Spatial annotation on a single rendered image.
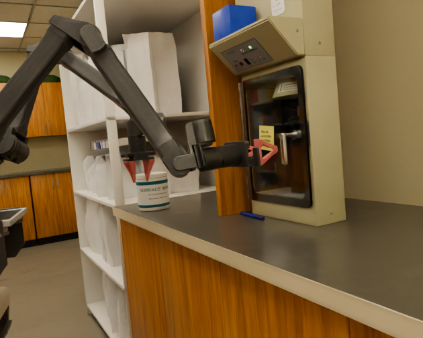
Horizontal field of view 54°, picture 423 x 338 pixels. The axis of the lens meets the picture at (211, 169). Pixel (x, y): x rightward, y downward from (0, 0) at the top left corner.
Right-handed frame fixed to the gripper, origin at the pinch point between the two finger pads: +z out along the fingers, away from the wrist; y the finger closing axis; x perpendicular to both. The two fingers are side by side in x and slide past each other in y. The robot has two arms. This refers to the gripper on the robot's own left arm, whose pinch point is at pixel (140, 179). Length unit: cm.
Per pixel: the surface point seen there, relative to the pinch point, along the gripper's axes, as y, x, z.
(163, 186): 17.5, 24.0, 6.3
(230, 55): 25.8, -20.9, -36.9
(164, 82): 51, 92, -45
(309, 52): 35, -46, -33
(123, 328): 15, 98, 93
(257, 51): 27, -33, -36
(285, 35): 27, -46, -37
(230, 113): 31.4, -9.2, -19.9
